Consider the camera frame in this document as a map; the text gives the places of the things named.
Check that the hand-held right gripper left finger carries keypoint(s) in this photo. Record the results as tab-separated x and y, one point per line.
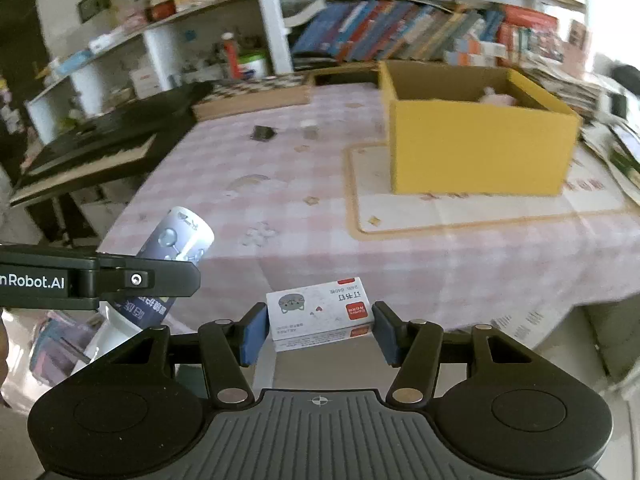
252	334

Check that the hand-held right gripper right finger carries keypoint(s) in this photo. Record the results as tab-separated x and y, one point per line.
386	334

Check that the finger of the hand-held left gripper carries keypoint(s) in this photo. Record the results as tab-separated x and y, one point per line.
165	280

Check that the blue white patterned tube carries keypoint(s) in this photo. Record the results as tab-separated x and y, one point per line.
180	235

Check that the white staple box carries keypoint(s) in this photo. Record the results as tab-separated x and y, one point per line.
320	310

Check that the yellow cardboard box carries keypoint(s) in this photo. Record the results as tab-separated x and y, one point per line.
475	150

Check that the purple patterned cloth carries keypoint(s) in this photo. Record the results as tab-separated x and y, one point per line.
60	350

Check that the cream placemat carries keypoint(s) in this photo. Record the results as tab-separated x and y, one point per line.
450	215

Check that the black electronic keyboard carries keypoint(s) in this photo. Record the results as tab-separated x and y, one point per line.
100	135

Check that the small black item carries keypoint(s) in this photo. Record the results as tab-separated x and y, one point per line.
263	133

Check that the wooden chessboard box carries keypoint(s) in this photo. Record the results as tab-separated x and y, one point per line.
250	95

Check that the small grey item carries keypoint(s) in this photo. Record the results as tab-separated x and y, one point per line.
310	129

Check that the white plastic tub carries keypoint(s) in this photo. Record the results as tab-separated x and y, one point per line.
252	66

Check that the red white bottle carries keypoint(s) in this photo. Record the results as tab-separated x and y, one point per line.
231	57

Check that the dark wooden tray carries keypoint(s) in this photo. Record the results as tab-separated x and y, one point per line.
345	77

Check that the white shelf unit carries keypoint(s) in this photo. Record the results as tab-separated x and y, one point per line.
270	15

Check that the row of small white boxes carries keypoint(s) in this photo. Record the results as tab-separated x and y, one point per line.
475	52

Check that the row of colourful books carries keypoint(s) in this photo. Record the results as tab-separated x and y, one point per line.
380	30

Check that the pile of newspapers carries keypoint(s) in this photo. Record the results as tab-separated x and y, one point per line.
600	110

